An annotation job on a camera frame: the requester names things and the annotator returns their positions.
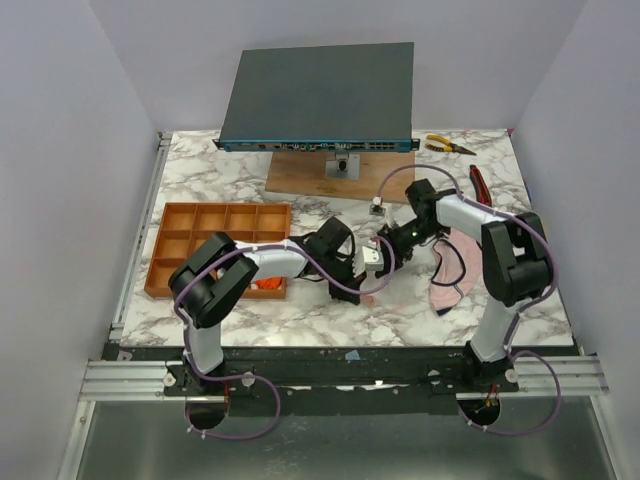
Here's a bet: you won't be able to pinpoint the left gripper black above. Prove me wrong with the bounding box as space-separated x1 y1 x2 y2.
319 253 367 305

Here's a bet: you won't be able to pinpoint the white pink-trimmed underwear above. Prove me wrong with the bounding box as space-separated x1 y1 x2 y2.
360 295 376 309

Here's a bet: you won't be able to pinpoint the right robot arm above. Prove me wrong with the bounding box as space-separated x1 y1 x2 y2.
376 179 557 392

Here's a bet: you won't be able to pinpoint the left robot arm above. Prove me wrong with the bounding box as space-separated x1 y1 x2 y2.
168 217 366 395

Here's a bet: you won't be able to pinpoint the pink navy-trimmed underwear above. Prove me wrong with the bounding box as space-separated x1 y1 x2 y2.
429 229 482 316

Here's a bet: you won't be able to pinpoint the orange rolled cloth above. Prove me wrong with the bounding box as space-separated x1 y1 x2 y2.
251 277 284 291

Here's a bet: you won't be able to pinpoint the red black utility knife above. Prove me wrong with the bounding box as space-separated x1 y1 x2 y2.
469 164 493 207

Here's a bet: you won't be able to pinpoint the wooden base board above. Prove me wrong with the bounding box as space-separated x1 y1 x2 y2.
265 152 416 204

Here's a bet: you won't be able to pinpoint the brown compartment tray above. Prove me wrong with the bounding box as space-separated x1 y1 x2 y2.
144 203 291 298

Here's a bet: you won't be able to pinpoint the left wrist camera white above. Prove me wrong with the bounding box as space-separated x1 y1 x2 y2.
352 244 385 277

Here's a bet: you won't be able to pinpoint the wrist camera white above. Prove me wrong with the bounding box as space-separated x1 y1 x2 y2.
369 196 387 217
352 244 385 277

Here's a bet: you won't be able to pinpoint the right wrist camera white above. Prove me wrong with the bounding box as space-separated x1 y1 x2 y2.
369 196 387 217

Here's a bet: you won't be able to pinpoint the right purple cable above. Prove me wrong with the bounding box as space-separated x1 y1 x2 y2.
372 164 557 361

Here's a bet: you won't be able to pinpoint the grey metal stand bracket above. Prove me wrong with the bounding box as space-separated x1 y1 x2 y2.
325 153 360 180

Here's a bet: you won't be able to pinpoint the yellow handled pliers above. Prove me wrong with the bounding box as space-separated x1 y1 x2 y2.
425 134 476 156

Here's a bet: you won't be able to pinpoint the black mounting rail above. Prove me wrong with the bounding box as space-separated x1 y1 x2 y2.
164 347 519 416

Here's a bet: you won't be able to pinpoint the network switch grey blue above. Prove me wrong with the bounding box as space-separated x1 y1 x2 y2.
214 42 420 153

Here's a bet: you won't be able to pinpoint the aluminium frame rail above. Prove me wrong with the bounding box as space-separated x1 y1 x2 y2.
79 132 173 402

